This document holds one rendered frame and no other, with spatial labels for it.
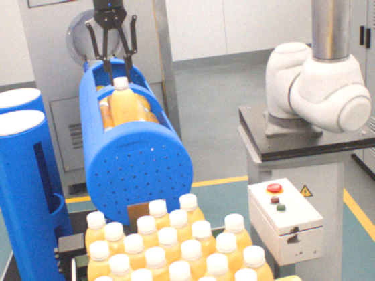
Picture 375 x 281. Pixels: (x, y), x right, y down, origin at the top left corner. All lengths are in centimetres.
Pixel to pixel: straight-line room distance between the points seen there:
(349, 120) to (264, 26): 523
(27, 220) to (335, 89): 139
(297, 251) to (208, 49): 552
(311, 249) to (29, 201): 136
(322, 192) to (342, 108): 39
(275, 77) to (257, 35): 502
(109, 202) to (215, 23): 526
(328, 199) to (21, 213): 124
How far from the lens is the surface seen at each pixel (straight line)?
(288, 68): 157
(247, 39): 659
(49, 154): 261
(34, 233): 227
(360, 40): 341
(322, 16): 140
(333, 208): 175
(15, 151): 210
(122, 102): 134
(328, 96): 142
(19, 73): 671
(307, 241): 112
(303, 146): 160
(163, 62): 272
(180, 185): 136
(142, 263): 107
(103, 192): 134
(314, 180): 168
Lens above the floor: 168
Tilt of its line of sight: 23 degrees down
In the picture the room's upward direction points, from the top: 8 degrees counter-clockwise
